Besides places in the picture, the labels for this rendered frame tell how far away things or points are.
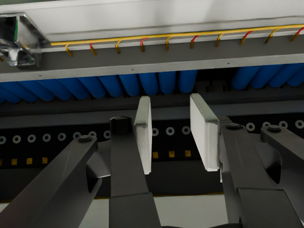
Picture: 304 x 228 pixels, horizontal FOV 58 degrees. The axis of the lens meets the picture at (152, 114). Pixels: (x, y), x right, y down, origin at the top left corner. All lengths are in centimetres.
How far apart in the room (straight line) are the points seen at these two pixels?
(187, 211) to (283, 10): 17
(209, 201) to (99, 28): 16
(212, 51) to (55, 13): 13
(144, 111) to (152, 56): 8
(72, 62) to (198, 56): 11
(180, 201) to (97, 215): 7
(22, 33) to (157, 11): 10
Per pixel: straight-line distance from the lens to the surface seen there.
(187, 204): 23
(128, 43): 24
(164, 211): 23
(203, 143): 16
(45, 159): 39
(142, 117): 15
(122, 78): 27
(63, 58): 25
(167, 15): 22
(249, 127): 37
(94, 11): 21
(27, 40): 23
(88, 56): 25
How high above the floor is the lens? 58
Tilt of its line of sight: 8 degrees up
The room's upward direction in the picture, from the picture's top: 176 degrees clockwise
